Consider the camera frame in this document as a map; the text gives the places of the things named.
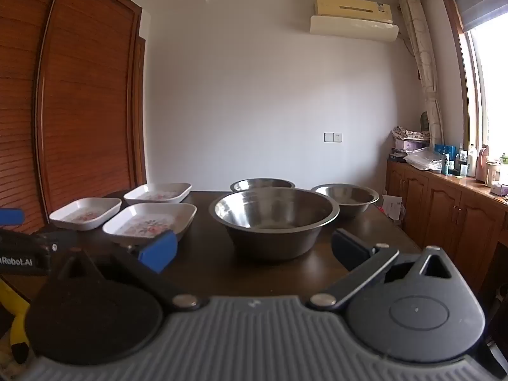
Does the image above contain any patterned beige curtain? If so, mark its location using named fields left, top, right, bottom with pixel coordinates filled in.
left=399, top=0, right=444, bottom=144

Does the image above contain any small steel bowl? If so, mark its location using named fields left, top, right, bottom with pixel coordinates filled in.
left=230, top=178, right=296, bottom=192
left=310, top=183, right=380, bottom=218

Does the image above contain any white floral plate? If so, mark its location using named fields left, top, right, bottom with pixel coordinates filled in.
left=102, top=202, right=197, bottom=247
left=124, top=183, right=192, bottom=204
left=49, top=197, right=122, bottom=231

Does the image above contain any wooden sideboard cabinet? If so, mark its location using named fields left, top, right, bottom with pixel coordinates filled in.
left=386, top=159, right=508, bottom=286

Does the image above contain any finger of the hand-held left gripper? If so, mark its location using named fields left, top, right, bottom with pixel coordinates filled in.
left=0, top=208, right=25, bottom=228
left=37, top=230, right=79, bottom=264

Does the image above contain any yellowed wall air conditioner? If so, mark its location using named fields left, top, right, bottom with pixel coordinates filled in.
left=315, top=0, right=393, bottom=23

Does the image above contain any pile of newspapers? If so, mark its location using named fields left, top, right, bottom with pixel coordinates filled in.
left=392, top=126, right=431, bottom=141

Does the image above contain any yellow plastic chair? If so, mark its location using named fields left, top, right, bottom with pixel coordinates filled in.
left=0, top=276, right=33, bottom=366

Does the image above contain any purple box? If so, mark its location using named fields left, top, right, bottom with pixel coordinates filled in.
left=394, top=139, right=429, bottom=152

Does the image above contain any pink flask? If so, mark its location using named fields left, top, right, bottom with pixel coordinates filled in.
left=477, top=145, right=491, bottom=185

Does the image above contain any large steel bowl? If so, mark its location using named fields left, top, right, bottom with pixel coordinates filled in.
left=210, top=186, right=340, bottom=262

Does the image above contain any wooden framed window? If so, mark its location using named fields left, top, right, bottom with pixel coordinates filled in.
left=440, top=0, right=508, bottom=159

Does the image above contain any wooden slatted wardrobe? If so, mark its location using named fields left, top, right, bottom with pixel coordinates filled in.
left=0, top=0, right=148, bottom=235

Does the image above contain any white cardboard box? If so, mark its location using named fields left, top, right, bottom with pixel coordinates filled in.
left=381, top=194, right=406, bottom=221

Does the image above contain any white kettle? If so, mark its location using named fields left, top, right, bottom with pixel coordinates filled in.
left=485, top=161, right=502, bottom=187

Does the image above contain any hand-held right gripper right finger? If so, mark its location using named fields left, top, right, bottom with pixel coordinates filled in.
left=310, top=228, right=463, bottom=311

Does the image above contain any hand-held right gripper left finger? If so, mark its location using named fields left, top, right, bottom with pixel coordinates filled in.
left=56, top=230, right=199, bottom=312

